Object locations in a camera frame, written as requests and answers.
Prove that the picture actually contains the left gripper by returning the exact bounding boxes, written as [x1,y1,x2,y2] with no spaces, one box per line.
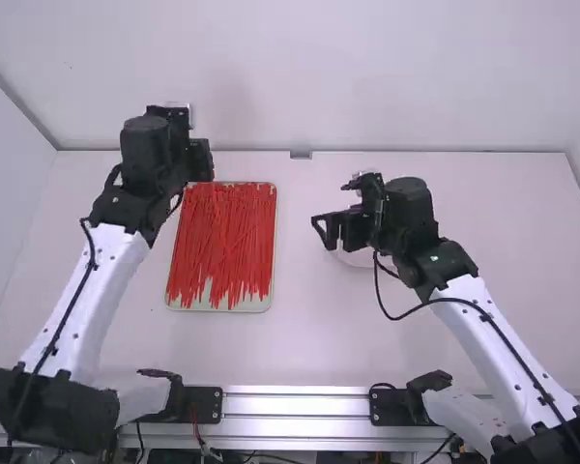
[144,104,218,184]

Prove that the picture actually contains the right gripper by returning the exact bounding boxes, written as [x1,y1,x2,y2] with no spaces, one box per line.
[310,190,389,253]

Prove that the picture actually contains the white dish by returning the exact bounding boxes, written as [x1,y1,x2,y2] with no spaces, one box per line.
[324,239,374,272]

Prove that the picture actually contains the pale tray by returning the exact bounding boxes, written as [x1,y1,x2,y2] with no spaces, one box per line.
[163,181,280,313]

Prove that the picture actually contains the silver rails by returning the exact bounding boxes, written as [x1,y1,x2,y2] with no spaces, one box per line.
[0,384,580,453]

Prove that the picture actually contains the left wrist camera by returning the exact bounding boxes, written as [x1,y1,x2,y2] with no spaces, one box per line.
[165,100,196,130]

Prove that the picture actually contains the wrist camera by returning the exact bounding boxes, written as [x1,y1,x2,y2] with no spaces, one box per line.
[165,100,196,130]
[340,168,384,195]

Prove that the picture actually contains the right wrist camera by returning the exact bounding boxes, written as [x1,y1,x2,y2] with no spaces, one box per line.
[340,168,384,195]

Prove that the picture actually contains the row of orange cable ties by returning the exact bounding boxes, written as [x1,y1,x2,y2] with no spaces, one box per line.
[167,182,277,310]

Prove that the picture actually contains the black cable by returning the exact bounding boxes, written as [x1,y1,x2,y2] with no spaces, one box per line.
[372,248,434,323]

